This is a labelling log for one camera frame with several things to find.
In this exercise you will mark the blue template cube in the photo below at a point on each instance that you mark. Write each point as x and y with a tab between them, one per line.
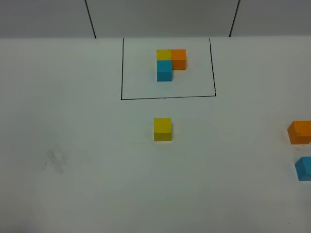
164	71

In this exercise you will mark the yellow wooden cube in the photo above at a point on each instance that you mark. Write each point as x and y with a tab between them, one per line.
162	129

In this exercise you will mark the orange wooden cube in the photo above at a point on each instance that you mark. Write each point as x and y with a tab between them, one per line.
300	132

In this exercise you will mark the orange template cube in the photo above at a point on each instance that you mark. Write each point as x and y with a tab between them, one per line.
179	59

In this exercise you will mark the yellow template cube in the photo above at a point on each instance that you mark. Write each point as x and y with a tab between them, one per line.
163	55

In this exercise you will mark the blue wooden cube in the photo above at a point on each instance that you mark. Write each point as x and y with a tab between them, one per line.
303	168

